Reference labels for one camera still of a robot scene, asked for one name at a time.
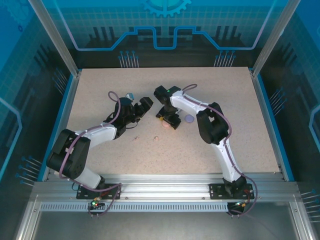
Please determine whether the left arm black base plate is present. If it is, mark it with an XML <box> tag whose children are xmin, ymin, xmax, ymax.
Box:
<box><xmin>76</xmin><ymin>183</ymin><xmax>124</xmax><ymax>201</ymax></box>

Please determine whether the aluminium and blue side rail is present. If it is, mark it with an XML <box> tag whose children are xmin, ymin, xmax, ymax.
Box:
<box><xmin>249</xmin><ymin>69</ymin><xmax>295</xmax><ymax>182</ymax></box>
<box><xmin>42</xmin><ymin>71</ymin><xmax>82</xmax><ymax>182</ymax></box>

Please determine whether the aluminium mounting beam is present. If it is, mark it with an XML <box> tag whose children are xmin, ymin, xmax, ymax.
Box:
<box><xmin>32</xmin><ymin>172</ymin><xmax>300</xmax><ymax>201</ymax></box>

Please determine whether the cable connector with light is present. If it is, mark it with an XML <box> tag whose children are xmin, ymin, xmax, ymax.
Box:
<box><xmin>88</xmin><ymin>198</ymin><xmax>106</xmax><ymax>210</ymax></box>
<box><xmin>228</xmin><ymin>199</ymin><xmax>251</xmax><ymax>211</ymax></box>

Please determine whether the slotted metal cable duct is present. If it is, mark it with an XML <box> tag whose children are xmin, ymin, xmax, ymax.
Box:
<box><xmin>39</xmin><ymin>202</ymin><xmax>231</xmax><ymax>213</ymax></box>

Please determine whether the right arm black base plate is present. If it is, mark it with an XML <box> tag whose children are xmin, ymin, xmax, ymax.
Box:
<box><xmin>209</xmin><ymin>183</ymin><xmax>261</xmax><ymax>201</ymax></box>

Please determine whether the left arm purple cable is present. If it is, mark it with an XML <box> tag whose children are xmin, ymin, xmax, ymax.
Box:
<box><xmin>58</xmin><ymin>91</ymin><xmax>123</xmax><ymax>219</ymax></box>

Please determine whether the aluminium frame post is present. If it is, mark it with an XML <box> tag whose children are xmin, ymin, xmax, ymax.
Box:
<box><xmin>26</xmin><ymin>0</ymin><xmax>82</xmax><ymax>77</ymax></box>
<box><xmin>250</xmin><ymin>0</ymin><xmax>304</xmax><ymax>77</ymax></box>

